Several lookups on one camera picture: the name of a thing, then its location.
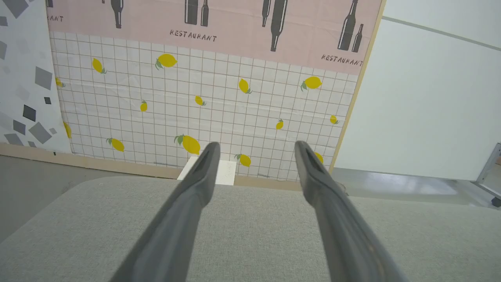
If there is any lemon print grid cloth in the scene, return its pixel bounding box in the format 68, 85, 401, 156
49, 31, 359, 182

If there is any grey metal frame with caster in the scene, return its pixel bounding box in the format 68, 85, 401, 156
475, 143, 501, 208

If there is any grey geometric print panel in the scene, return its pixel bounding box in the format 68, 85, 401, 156
0, 0, 73, 154

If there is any pink restaurant print cloth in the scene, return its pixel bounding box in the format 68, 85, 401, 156
46, 0, 382, 76

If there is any grey fabric mat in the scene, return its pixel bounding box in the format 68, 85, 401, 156
0, 175, 501, 282

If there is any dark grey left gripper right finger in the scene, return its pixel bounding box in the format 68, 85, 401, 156
294, 140, 410, 282

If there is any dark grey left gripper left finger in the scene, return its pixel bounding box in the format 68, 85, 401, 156
109, 141, 222, 282

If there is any lemon-pattern grid partition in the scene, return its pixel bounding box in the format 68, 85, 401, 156
0, 0, 387, 193

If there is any white box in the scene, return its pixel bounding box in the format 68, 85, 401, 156
177, 155, 238, 186

